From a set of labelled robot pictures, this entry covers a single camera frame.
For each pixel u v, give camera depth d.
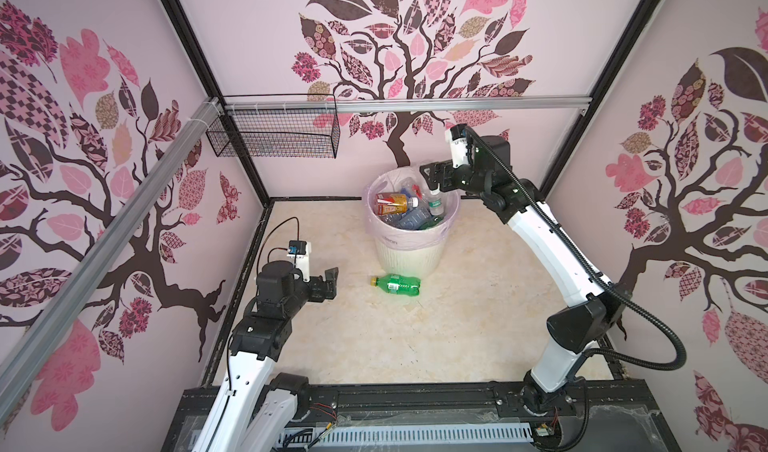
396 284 0.90
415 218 0.87
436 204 0.84
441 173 0.64
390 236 0.76
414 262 0.87
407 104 0.95
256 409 0.46
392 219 0.87
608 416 0.71
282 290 0.52
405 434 0.70
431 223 0.84
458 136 0.62
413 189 0.89
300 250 0.62
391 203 0.84
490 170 0.54
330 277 0.66
